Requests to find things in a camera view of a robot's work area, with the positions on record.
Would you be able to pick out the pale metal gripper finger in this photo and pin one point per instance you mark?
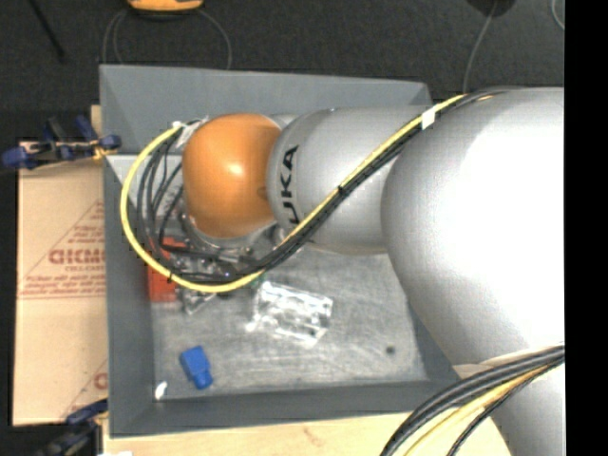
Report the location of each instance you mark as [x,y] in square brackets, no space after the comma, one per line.
[200,304]
[189,295]

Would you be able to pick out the orange-red flat block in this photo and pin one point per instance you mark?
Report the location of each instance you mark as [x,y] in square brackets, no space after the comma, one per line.
[159,288]

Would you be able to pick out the small blue block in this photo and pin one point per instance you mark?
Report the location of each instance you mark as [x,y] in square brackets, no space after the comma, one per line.
[195,366]

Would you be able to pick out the clear plastic packet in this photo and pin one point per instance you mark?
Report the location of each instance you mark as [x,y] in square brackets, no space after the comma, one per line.
[290,314]

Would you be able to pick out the small white piece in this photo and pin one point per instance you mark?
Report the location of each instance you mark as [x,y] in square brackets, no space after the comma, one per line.
[161,390]

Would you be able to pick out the brown cardboard board red print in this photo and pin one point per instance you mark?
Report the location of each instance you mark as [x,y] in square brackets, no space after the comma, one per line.
[57,330]

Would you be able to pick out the grey metal bin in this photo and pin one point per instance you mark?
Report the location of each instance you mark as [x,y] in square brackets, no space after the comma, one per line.
[332,364]

